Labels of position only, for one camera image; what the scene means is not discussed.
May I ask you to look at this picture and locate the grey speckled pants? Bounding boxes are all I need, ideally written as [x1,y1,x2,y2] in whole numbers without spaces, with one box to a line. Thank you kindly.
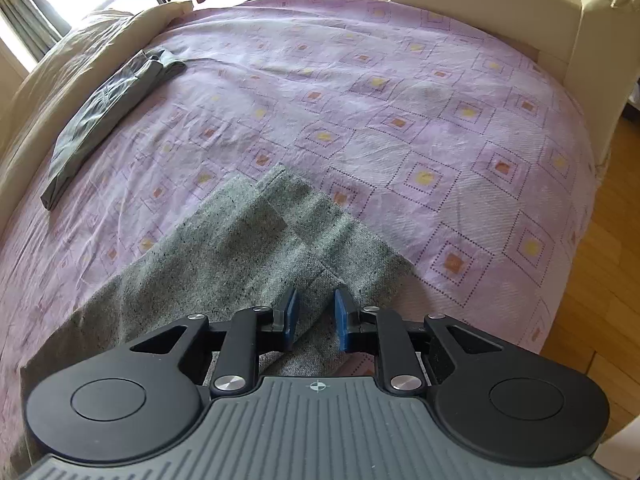
[20,165,426,461]

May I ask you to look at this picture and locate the cream bed footboard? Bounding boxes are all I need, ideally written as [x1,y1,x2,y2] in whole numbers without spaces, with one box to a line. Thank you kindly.
[387,0,626,161]

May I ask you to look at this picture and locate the cream duvet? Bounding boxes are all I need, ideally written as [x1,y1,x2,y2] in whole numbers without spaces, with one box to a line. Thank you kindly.
[0,0,193,186]

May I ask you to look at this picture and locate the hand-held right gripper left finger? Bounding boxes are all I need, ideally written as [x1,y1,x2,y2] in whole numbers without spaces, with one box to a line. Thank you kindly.
[129,287,301,396]

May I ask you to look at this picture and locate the grey curtain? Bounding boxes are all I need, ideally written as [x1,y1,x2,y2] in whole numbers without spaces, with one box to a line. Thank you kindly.
[0,0,71,68]

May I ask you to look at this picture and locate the folded dark grey pants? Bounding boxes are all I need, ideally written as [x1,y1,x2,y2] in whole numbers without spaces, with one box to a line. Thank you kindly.
[40,46,187,211]

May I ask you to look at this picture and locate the purple patterned bed sheet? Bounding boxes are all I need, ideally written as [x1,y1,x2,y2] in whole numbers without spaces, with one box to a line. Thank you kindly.
[0,0,598,461]

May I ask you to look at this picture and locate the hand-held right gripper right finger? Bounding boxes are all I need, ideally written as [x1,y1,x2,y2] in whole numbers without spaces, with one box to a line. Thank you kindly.
[334,288,503,393]

